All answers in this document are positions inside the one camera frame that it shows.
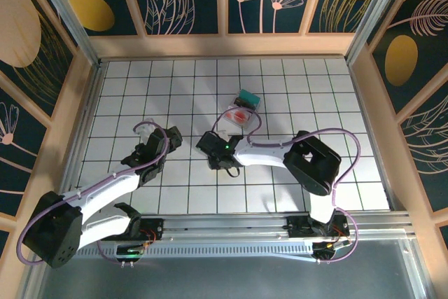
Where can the aluminium mounting rail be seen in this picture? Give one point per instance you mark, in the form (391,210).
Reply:
(224,223)

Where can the teal card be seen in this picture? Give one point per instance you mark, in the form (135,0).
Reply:
(250,96)

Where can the grey metal sheet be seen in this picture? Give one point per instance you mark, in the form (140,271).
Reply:
(224,281)

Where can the aluminium corner post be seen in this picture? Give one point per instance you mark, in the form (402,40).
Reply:
(73,19)
(376,15)

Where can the black card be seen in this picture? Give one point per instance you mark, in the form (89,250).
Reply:
(245,103)

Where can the white card with red circle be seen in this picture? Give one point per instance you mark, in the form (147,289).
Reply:
(239,116)

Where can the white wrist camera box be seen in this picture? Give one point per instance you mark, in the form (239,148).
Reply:
(147,127)
(223,134)

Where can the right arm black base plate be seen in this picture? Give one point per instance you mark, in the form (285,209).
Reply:
(297,225)

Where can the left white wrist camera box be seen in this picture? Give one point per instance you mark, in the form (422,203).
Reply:
(147,127)

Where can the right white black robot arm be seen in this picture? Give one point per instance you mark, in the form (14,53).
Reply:
(311,162)

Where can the clear plastic card box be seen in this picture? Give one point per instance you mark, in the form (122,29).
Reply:
(255,117)

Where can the aluminium side rail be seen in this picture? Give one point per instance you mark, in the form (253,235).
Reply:
(365,110)
(89,110)

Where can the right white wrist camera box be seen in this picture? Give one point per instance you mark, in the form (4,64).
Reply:
(223,134)

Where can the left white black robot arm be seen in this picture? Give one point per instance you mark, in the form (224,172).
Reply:
(52,232)

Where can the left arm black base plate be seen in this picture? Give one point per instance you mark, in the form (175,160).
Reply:
(155,227)

